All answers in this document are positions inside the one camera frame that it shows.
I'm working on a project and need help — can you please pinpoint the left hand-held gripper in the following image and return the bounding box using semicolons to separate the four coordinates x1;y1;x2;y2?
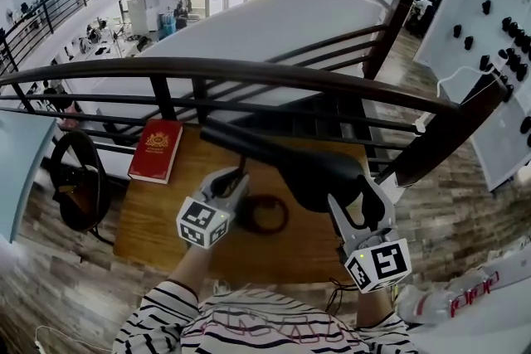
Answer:
176;167;250;249

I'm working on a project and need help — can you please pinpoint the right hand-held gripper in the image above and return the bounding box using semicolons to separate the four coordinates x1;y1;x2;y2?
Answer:
327;176;412;294

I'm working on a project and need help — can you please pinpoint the black desk lamp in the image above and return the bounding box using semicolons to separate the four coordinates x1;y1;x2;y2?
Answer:
199;126;373;235

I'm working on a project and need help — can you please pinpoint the person's left forearm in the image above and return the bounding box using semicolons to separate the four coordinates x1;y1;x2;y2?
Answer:
168;243;213;296

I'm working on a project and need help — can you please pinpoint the person's right forearm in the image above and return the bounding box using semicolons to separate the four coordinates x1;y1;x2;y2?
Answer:
356;286;396;332

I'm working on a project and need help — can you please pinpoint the red hardcover book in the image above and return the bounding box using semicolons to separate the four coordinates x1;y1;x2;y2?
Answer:
127;119;184;186

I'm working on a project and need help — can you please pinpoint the clear plastic bag red print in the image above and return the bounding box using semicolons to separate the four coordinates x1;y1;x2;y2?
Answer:
396;248;531;325

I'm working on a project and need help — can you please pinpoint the dark wooden handrail railing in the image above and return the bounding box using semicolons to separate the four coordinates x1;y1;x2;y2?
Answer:
0;0;508;188

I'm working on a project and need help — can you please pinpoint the person's striped shirt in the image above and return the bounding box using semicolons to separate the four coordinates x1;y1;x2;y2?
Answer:
112;279;420;354

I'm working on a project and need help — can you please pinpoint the black round-back chair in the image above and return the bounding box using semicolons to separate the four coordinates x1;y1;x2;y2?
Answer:
49;129;116;246

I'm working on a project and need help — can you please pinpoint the white board with black holders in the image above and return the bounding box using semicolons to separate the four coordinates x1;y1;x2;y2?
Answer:
412;0;531;192

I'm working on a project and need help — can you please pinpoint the white tall cabinet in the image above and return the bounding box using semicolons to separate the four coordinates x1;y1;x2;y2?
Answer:
126;0;149;37

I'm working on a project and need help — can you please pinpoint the light blue table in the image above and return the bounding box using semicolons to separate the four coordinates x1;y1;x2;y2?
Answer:
0;110;58;245

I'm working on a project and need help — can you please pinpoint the white cable on board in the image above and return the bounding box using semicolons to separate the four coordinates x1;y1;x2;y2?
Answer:
436;65;504;101

